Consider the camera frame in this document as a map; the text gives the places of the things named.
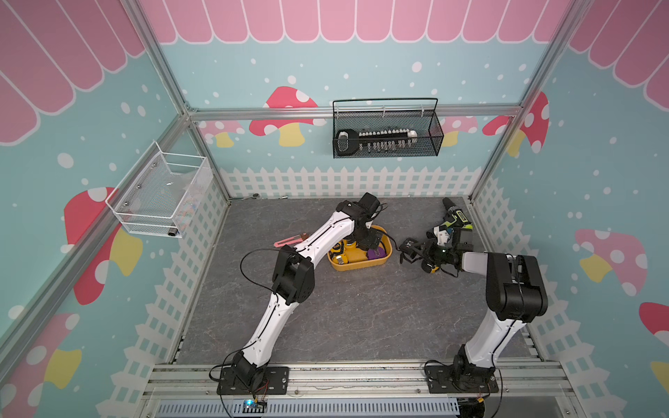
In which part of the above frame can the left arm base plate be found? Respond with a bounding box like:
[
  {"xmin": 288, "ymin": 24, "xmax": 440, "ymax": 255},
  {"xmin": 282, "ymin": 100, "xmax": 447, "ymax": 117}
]
[{"xmin": 216, "ymin": 367, "xmax": 290, "ymax": 396}]

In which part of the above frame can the purple tape measure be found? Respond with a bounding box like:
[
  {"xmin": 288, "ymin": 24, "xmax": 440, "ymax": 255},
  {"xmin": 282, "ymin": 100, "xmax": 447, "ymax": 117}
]
[{"xmin": 367, "ymin": 247, "xmax": 388, "ymax": 261}]

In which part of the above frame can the large black yellow tape measure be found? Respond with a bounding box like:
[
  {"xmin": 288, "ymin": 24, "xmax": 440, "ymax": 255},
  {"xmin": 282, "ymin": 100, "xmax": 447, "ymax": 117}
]
[{"xmin": 421, "ymin": 260, "xmax": 440, "ymax": 273}]

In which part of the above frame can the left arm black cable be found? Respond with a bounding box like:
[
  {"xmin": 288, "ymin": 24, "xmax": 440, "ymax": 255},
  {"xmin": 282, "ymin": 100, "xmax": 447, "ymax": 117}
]
[{"xmin": 239, "ymin": 248, "xmax": 286, "ymax": 304}]

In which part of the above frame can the black wire wall basket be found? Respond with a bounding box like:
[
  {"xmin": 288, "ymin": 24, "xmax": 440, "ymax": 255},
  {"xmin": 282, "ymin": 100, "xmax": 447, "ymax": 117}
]
[{"xmin": 332, "ymin": 98, "xmax": 444, "ymax": 158}]

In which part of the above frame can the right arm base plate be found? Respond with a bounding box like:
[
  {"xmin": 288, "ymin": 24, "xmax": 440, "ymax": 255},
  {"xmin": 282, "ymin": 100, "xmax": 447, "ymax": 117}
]
[{"xmin": 423, "ymin": 362, "xmax": 499, "ymax": 395}]

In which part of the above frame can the white wire wall basket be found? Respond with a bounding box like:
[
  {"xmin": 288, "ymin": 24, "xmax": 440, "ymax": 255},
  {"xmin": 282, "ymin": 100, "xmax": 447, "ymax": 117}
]
[{"xmin": 106, "ymin": 142, "xmax": 214, "ymax": 238}]

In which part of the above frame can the green black power drill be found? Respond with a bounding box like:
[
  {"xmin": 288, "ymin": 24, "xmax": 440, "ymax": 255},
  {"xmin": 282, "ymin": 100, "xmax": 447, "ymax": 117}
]
[{"xmin": 438, "ymin": 198, "xmax": 473, "ymax": 237}]

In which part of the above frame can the small green circuit board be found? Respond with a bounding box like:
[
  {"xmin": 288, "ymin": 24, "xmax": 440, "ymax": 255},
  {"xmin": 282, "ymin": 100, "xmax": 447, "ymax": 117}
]
[{"xmin": 242, "ymin": 399, "xmax": 268, "ymax": 414}]

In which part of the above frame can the pink handled tool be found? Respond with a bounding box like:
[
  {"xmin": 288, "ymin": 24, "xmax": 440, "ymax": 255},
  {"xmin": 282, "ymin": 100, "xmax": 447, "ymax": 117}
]
[{"xmin": 274, "ymin": 233, "xmax": 309, "ymax": 248}]

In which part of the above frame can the grey cable duct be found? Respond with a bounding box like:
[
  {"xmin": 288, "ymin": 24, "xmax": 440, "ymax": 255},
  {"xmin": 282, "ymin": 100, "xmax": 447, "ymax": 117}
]
[{"xmin": 155, "ymin": 397, "xmax": 461, "ymax": 417}]

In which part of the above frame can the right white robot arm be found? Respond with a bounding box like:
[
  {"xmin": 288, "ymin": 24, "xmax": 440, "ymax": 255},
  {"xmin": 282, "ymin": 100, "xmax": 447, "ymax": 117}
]
[{"xmin": 400, "ymin": 239, "xmax": 548, "ymax": 390}]

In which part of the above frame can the small yellow tape measure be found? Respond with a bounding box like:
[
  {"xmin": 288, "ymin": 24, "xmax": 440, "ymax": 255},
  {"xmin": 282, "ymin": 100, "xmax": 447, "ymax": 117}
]
[{"xmin": 331, "ymin": 249, "xmax": 348, "ymax": 265}]

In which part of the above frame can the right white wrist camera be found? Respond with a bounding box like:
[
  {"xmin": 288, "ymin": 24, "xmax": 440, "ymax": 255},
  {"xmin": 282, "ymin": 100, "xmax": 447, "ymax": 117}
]
[{"xmin": 433, "ymin": 226, "xmax": 451, "ymax": 247}]

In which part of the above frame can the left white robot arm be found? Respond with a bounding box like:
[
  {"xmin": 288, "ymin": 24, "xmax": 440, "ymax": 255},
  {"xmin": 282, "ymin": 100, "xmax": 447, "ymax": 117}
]
[{"xmin": 229, "ymin": 193, "xmax": 382, "ymax": 391}]

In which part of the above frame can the yellow plastic storage box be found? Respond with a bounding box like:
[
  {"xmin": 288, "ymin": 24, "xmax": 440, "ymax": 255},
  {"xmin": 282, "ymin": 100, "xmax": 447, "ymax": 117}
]
[{"xmin": 329, "ymin": 226, "xmax": 393, "ymax": 272}]

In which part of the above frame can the socket set rail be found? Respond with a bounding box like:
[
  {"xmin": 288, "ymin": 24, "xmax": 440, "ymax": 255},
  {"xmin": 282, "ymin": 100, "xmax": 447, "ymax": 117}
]
[{"xmin": 334, "ymin": 129, "xmax": 418, "ymax": 157}]

